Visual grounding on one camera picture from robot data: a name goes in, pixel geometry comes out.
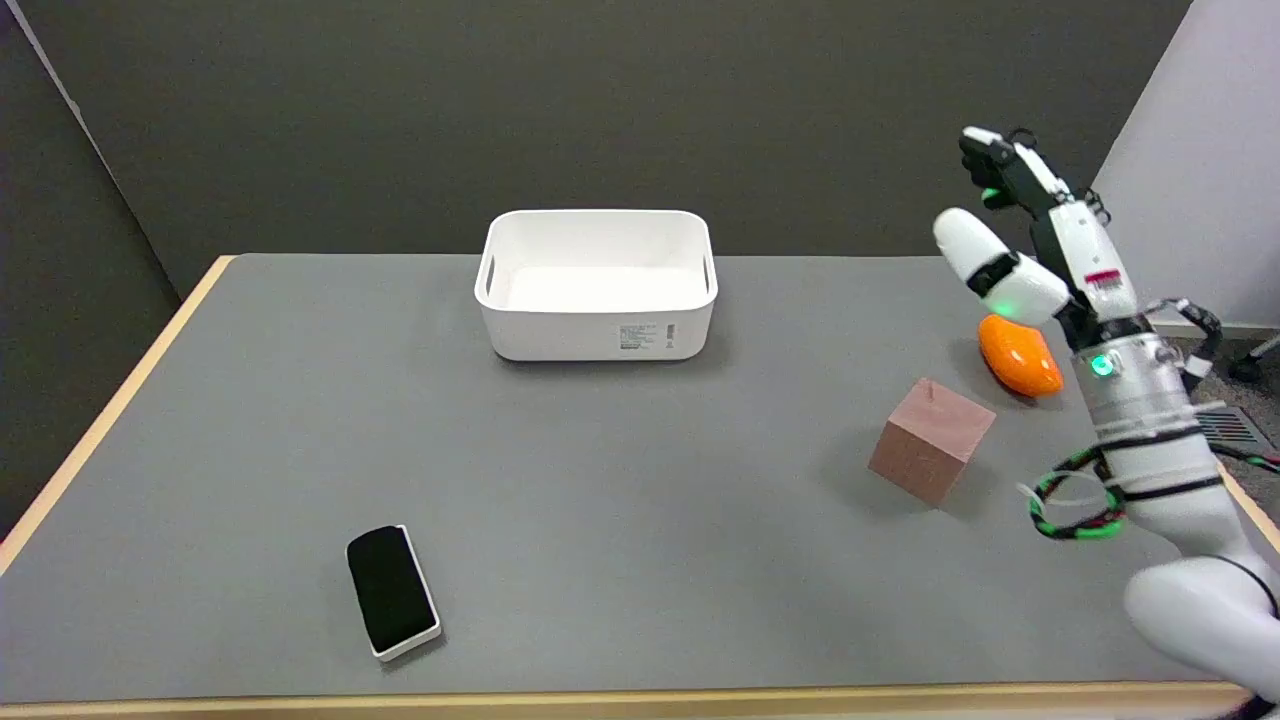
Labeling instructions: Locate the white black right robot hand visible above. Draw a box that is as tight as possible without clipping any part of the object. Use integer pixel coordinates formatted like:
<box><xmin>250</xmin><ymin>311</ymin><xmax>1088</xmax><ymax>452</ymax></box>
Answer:
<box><xmin>932</xmin><ymin>126</ymin><xmax>1151</xmax><ymax>352</ymax></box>

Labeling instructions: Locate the brown wooden cube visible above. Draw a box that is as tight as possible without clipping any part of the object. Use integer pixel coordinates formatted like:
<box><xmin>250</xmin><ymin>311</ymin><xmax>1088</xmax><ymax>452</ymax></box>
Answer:
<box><xmin>868</xmin><ymin>377</ymin><xmax>997</xmax><ymax>508</ymax></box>

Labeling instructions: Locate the orange mango toy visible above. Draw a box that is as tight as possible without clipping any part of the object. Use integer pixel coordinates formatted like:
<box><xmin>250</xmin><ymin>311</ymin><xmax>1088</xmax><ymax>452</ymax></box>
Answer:
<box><xmin>977</xmin><ymin>313</ymin><xmax>1064</xmax><ymax>399</ymax></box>

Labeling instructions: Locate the black chair caster wheel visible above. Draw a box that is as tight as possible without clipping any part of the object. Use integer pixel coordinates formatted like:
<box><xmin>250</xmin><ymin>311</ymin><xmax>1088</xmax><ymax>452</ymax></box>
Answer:
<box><xmin>1228</xmin><ymin>335</ymin><xmax>1280</xmax><ymax>382</ymax></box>

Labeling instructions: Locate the floor vent grille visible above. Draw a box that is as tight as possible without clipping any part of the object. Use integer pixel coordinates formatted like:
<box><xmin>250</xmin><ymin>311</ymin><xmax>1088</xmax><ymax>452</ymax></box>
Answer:
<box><xmin>1196</xmin><ymin>407</ymin><xmax>1275</xmax><ymax>455</ymax></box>

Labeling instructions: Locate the white plastic storage bin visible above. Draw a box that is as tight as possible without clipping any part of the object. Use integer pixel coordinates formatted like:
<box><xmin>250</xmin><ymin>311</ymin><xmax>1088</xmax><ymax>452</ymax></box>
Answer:
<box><xmin>474</xmin><ymin>209</ymin><xmax>719</xmax><ymax>362</ymax></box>

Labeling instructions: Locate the black white board eraser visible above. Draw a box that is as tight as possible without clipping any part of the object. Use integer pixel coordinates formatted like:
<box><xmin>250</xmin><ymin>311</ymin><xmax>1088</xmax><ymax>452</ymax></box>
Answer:
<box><xmin>345</xmin><ymin>524</ymin><xmax>442</xmax><ymax>663</ymax></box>

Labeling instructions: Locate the green black braided cable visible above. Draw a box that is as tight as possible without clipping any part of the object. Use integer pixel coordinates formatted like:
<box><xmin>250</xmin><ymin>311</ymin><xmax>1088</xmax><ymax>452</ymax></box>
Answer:
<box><xmin>1030</xmin><ymin>446</ymin><xmax>1129</xmax><ymax>542</ymax></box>

